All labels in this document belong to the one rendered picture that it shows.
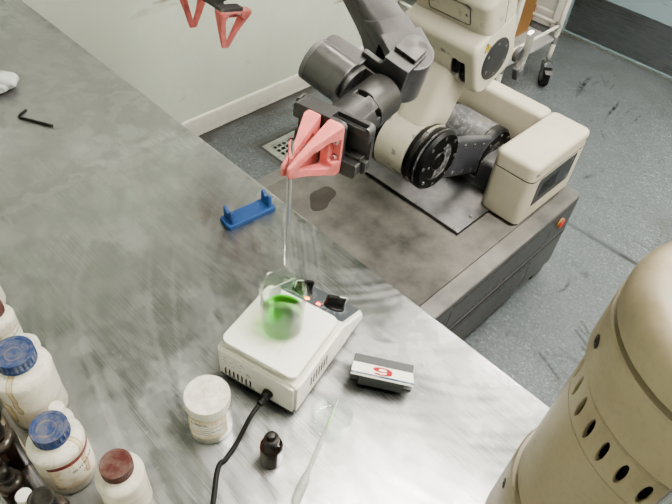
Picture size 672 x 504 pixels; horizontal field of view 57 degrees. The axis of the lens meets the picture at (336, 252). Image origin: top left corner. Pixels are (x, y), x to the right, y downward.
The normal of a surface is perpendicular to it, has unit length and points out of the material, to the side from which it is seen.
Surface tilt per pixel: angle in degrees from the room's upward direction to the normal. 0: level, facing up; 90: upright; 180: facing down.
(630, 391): 90
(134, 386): 0
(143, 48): 90
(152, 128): 0
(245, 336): 0
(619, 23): 90
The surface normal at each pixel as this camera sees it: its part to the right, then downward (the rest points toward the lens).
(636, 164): 0.08, -0.69
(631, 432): -0.88, 0.28
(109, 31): 0.70, 0.55
